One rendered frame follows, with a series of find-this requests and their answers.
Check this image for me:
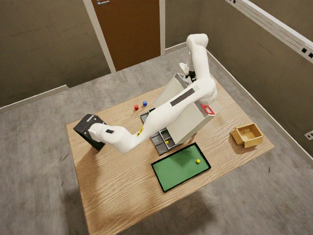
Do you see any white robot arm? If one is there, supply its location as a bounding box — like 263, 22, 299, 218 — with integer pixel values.
88, 34, 217, 153

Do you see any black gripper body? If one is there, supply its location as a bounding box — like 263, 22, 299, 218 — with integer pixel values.
188, 71, 196, 79

